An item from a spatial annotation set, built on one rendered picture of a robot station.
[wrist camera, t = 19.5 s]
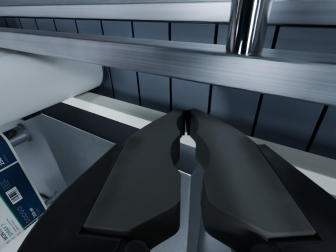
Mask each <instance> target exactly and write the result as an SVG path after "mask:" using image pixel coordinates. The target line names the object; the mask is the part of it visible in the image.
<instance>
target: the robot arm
mask: <svg viewBox="0 0 336 252"><path fill-rule="evenodd" d="M185 124H186V131H187V136H190V137H191V138H192V139H193V140H194V141H195V143H196V146H195V160H196V161H197V162H198V163H199V164H200V165H201V167H202V168H203V170H204V173H203V181H202V191H201V201H200V206H201V212H202V219H203V225H204V228H205V230H206V232H207V233H208V234H209V235H210V236H211V237H213V238H215V239H216V240H218V241H220V242H221V243H223V244H225V245H226V246H228V247H230V248H231V252H336V199H335V198H334V197H333V196H332V195H330V194H329V193H328V192H327V191H325V190H324V189H323V188H322V187H320V186H319V185H318V184H316V183H315V182H314V181H312V180H311V179H310V178H309V177H307V176H306V175H305V174H303V173H302V172H301V171H299V170H298V169H297V168H295V167H294V166H293V165H292V164H290V163H289V162H288V161H286V160H285V159H284V158H282V157H281V156H280V155H278V154H277V153H276V152H275V151H273V150H272V149H271V148H269V147H268V146H267V145H265V144H256V143H255V142H254V141H253V140H251V139H250V138H249V137H247V136H246V135H245V134H243V133H242V132H241V131H239V130H237V129H236V128H234V127H233V126H231V125H229V124H227V123H225V122H223V121H221V120H219V119H217V118H215V117H213V116H211V115H209V114H207V113H205V112H203V111H201V110H199V109H196V108H193V109H190V110H182V109H180V108H177V109H174V110H173V111H171V112H169V113H167V114H165V115H163V116H162V117H160V118H158V119H156V120H154V121H152V122H151V123H149V124H147V125H146V126H144V127H142V128H141V129H140V130H138V131H137V132H136V133H134V134H133V135H132V136H131V137H129V138H128V139H127V140H126V141H125V142H124V143H123V144H121V143H116V144H115V145H114V146H113V147H112V148H111V149H109V150H108V151H107V152H106V153H105V154H104V155H103V156H102V157H100V158H99V159H98V160H97V161H96V162H95V163H94V164H93V165H92V166H90V167H89V168H88V169H87V170H86V171H85V172H84V173H83V174H82V175H80V176H79V177H78V178H77V179H76V180H75V181H74V182H73V183H71V184H70V185H69V186H68V187H67V188H66V189H65V190H64V191H63V192H62V193H61V194H60V195H59V196H58V197H57V198H56V199H55V200H54V201H53V202H52V204H51V205H50V206H49V207H48V208H47V209H46V210H45V212H44V213H43V214H42V215H41V217H40V218H39V219H38V221H37V222H36V223H35V224H34V226H33V227H32V229H31V230H30V232H29V233H28V234H27V236H26V237H25V239H24V241H23V242H22V244H21V245H20V247H19V249H18V250H17V252H150V250H151V249H153V248H154V247H156V246H157V245H159V244H161V243H162V242H164V241H166V240H167V239H169V238H170V237H172V236H174V235H175V234H176V233H177V232H178V230H179V228H180V212H181V174H180V172H179V171H178V169H177V168H176V167H175V165H176V164H177V162H178V161H179V160H180V138H181V137H182V136H185Z"/></svg>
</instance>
